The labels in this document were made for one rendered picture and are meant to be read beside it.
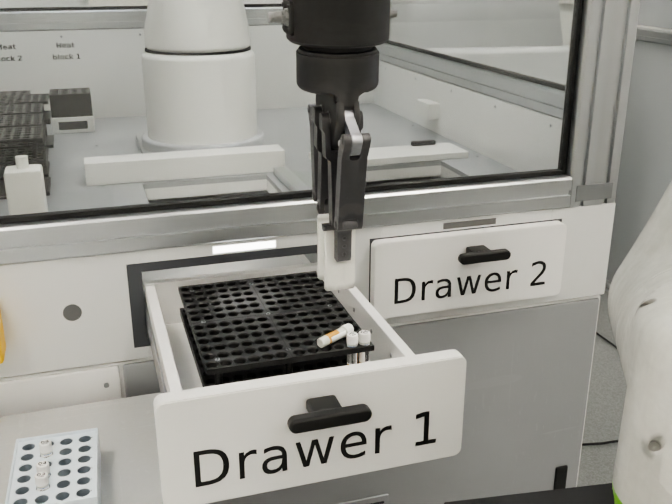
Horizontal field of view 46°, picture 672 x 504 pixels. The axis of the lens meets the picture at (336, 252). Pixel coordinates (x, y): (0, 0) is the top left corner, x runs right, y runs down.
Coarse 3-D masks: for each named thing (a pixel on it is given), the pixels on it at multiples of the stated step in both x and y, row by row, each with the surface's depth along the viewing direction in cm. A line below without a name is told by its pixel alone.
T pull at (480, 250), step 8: (472, 248) 108; (480, 248) 108; (488, 248) 108; (504, 248) 108; (464, 256) 105; (472, 256) 105; (480, 256) 106; (488, 256) 106; (496, 256) 106; (504, 256) 107; (464, 264) 105
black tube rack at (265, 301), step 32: (192, 288) 98; (224, 288) 98; (256, 288) 98; (288, 288) 98; (320, 288) 98; (192, 320) 90; (224, 320) 89; (256, 320) 89; (288, 320) 89; (320, 320) 90; (352, 320) 89; (192, 352) 89; (224, 352) 82; (256, 352) 82
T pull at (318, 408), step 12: (324, 396) 71; (312, 408) 70; (324, 408) 69; (336, 408) 69; (348, 408) 69; (360, 408) 69; (288, 420) 68; (300, 420) 68; (312, 420) 68; (324, 420) 68; (336, 420) 69; (348, 420) 69; (360, 420) 69; (300, 432) 68
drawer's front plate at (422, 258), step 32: (544, 224) 112; (384, 256) 105; (416, 256) 107; (448, 256) 108; (512, 256) 112; (544, 256) 113; (384, 288) 107; (416, 288) 108; (480, 288) 112; (512, 288) 113; (544, 288) 115
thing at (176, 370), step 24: (312, 264) 107; (168, 288) 101; (168, 312) 102; (360, 312) 95; (168, 336) 99; (384, 336) 88; (168, 360) 81; (192, 360) 94; (168, 384) 77; (192, 384) 88
